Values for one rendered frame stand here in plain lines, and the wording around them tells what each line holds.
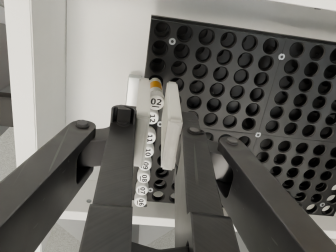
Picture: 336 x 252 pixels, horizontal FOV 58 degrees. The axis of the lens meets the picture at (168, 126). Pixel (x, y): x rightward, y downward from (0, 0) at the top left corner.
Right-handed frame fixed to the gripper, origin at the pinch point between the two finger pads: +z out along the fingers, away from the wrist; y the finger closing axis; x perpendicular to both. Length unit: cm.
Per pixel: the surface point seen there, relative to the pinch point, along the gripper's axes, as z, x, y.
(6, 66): 62, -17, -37
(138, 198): 6.4, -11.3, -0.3
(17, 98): 4.5, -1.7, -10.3
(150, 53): 7.5, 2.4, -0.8
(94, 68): 13.8, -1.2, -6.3
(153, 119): 6.3, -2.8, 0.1
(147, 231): 95, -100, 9
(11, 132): 97, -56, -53
